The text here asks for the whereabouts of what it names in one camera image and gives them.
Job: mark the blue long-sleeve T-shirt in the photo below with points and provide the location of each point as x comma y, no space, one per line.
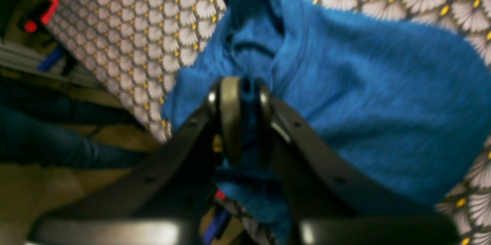
399,88

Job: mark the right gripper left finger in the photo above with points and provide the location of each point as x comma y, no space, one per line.
163,200

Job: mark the fan-patterned table cloth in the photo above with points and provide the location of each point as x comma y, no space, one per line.
131,46

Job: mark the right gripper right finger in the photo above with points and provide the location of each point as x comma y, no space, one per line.
329,201

